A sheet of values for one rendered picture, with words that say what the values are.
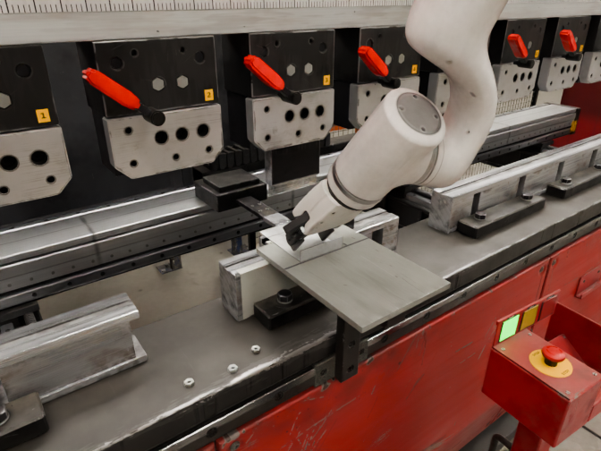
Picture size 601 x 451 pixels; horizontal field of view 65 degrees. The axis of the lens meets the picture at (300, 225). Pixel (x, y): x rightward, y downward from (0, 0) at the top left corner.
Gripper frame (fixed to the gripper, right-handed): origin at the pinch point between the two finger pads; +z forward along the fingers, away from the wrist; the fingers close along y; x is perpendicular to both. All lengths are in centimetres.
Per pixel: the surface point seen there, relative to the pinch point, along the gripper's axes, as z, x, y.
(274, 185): -1.4, -9.5, 2.7
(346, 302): -8.6, 13.8, 5.5
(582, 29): -20, -20, -83
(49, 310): 187, -61, 31
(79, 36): -22.8, -22.7, 29.9
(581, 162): 10, 3, -107
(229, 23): -23.4, -23.1, 11.4
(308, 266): -1.6, 5.6, 4.0
